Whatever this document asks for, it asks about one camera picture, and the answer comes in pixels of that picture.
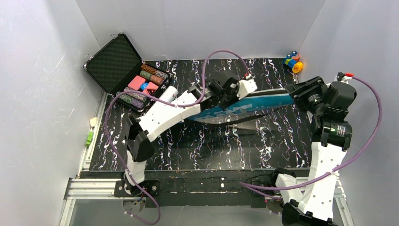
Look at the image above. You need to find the blue racket bag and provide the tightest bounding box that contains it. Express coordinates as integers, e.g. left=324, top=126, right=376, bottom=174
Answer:
left=186, top=89, right=294, bottom=121

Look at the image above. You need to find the white shuttlecock tube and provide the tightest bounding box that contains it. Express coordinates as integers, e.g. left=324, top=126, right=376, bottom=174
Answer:
left=159, top=86, right=178, bottom=103

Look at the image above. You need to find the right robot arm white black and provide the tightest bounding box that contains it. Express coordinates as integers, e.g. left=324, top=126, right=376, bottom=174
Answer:
left=273, top=73, right=357, bottom=226

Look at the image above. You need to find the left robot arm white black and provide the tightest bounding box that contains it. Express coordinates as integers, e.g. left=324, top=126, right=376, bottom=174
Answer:
left=124, top=75, right=257, bottom=186

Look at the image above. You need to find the poker chip roll green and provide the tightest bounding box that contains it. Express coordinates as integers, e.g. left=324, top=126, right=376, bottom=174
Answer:
left=140, top=70, right=164, bottom=86

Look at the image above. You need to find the red card box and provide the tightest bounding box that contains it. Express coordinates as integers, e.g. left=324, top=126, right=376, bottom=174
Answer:
left=141, top=82, right=159, bottom=96

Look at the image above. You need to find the poker chip roll brown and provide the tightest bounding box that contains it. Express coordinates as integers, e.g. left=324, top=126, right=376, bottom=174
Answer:
left=141, top=64, right=169, bottom=79

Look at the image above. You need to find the poker chip roll purple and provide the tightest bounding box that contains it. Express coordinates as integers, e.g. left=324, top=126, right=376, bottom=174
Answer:
left=124, top=92, right=147, bottom=103

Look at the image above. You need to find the pink card box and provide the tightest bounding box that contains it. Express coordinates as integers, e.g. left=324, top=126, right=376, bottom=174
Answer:
left=128, top=75, right=148, bottom=91

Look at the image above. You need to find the black base beam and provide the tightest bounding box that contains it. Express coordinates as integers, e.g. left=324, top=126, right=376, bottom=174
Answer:
left=78, top=168, right=312, bottom=209

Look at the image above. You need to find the poker chip roll front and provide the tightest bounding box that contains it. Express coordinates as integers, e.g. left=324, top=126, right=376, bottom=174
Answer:
left=120, top=93, right=147, bottom=109

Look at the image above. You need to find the black aluminium case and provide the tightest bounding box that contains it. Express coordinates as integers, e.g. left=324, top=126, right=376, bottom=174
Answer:
left=83, top=32, right=172, bottom=98

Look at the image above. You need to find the wooden block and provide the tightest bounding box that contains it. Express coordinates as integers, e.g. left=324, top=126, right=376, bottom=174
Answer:
left=89, top=117, right=97, bottom=128

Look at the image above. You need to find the green clip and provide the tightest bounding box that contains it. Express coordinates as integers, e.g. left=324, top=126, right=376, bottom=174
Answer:
left=85, top=131, right=94, bottom=147

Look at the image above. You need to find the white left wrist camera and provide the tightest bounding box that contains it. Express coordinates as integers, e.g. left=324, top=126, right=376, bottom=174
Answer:
left=236, top=79, right=257, bottom=100

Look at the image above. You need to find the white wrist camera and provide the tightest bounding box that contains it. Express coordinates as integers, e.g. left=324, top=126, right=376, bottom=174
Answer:
left=236, top=79, right=257, bottom=100
left=336, top=72, right=354, bottom=84

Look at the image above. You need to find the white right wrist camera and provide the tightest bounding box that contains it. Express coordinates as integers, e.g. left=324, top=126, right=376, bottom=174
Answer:
left=336, top=72, right=354, bottom=84

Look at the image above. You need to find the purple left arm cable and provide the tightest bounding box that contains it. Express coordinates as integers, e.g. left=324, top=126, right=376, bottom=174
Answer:
left=104, top=49, right=252, bottom=226

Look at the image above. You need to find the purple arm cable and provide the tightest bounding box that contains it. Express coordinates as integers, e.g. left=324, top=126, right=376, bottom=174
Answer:
left=240, top=74, right=383, bottom=216
left=104, top=49, right=252, bottom=226

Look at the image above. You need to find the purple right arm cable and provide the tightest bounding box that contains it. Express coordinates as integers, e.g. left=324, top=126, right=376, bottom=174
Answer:
left=240, top=74, right=383, bottom=216

